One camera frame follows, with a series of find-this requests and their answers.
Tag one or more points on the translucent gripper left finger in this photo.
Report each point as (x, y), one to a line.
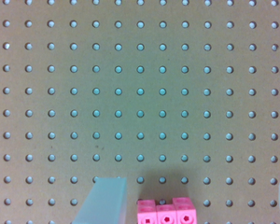
(106, 203)

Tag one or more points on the brown pegboard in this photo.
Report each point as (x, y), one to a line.
(179, 97)

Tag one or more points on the pink toy block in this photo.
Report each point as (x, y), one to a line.
(180, 211)

